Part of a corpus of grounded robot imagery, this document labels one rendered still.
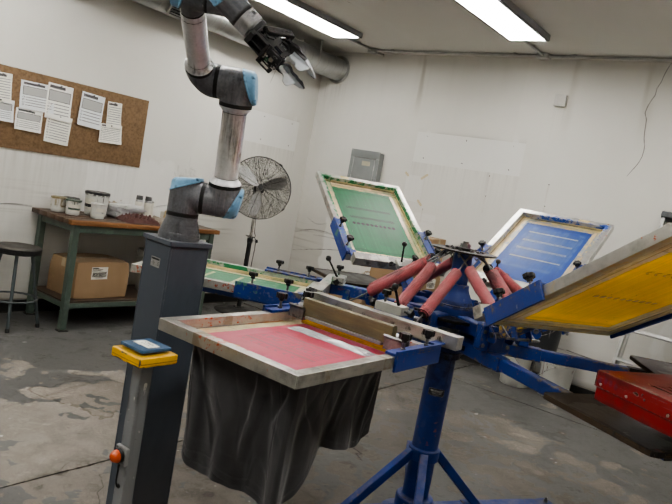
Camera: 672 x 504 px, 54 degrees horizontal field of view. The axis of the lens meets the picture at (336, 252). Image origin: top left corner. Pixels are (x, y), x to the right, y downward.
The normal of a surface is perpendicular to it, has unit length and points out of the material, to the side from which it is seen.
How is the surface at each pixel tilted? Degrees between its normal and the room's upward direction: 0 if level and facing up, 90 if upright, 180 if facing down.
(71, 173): 90
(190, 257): 90
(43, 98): 87
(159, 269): 90
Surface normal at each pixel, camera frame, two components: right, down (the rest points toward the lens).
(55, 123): 0.79, 0.18
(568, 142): -0.60, -0.03
